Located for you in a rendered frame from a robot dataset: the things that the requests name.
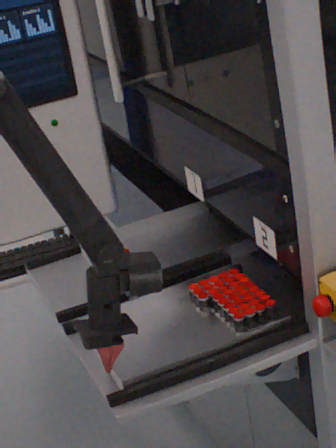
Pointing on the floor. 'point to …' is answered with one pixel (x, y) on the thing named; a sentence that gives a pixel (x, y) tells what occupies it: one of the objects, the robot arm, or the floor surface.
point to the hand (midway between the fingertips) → (107, 368)
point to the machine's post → (309, 179)
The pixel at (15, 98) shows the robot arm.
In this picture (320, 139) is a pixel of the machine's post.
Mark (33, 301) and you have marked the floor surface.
